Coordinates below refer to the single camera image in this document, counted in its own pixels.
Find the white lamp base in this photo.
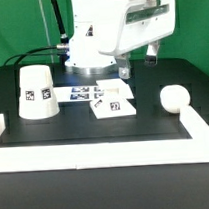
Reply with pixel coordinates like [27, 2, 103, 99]
[89, 79, 136, 119]

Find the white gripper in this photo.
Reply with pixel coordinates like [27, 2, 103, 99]
[96, 0, 176, 79]

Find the white lamp shade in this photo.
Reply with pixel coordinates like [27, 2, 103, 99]
[19, 64, 60, 120]

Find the thin grey cable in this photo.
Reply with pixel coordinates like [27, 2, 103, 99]
[37, 0, 54, 65]

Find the black cable conduit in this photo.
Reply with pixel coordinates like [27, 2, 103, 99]
[49, 0, 70, 44]

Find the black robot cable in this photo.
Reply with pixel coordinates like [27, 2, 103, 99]
[2, 44, 72, 68]

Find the white lamp bulb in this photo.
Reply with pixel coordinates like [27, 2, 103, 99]
[160, 84, 190, 113]

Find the white marker sheet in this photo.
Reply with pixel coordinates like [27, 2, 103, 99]
[53, 85, 104, 102]

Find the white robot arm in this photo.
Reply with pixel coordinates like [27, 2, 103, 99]
[65, 0, 176, 79]

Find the white fence frame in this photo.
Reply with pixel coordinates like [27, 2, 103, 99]
[0, 105, 209, 173]

